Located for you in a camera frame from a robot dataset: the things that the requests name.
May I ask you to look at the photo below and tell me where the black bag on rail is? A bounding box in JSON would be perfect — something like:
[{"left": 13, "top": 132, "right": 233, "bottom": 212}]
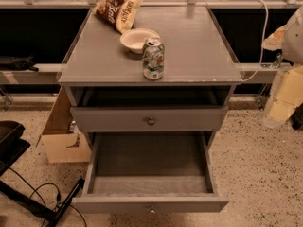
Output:
[{"left": 0, "top": 56, "right": 39, "bottom": 72}]

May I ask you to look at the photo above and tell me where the cardboard box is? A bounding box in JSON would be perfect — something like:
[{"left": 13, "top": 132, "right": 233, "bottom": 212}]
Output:
[{"left": 41, "top": 87, "right": 91, "bottom": 164}]

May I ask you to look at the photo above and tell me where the yellow chip bag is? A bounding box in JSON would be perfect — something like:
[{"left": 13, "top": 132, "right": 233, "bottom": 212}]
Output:
[{"left": 116, "top": 0, "right": 143, "bottom": 34}]

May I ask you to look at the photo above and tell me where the white paper bowl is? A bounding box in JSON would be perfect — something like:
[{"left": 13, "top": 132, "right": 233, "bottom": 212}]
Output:
[{"left": 120, "top": 28, "right": 159, "bottom": 54}]

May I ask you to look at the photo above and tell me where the brown chip bag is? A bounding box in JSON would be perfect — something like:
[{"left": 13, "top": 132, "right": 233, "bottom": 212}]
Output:
[{"left": 93, "top": 0, "right": 124, "bottom": 25}]

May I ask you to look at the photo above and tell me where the grey wooden drawer cabinet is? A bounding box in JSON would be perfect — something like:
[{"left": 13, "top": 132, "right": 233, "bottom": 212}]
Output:
[{"left": 60, "top": 6, "right": 241, "bottom": 213}]

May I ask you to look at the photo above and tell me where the black stand with cables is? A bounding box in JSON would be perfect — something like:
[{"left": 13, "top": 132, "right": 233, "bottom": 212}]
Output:
[{"left": 0, "top": 120, "right": 84, "bottom": 227}]

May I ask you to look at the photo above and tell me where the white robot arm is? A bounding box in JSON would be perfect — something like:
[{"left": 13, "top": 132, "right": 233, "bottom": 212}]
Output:
[{"left": 262, "top": 6, "right": 303, "bottom": 128}]

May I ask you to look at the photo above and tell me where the white cable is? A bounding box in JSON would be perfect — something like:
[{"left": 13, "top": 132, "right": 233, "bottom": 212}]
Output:
[{"left": 241, "top": 0, "right": 270, "bottom": 83}]

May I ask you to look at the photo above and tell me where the grey open middle drawer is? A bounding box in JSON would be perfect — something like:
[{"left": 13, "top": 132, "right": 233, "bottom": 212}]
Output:
[{"left": 73, "top": 132, "right": 229, "bottom": 214}]

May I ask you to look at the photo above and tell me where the green white 7up can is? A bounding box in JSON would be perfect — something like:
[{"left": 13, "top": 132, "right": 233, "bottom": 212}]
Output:
[{"left": 142, "top": 38, "right": 165, "bottom": 80}]

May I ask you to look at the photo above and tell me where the grey top drawer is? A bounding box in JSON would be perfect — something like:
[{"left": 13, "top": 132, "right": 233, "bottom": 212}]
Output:
[{"left": 70, "top": 106, "right": 228, "bottom": 132}]

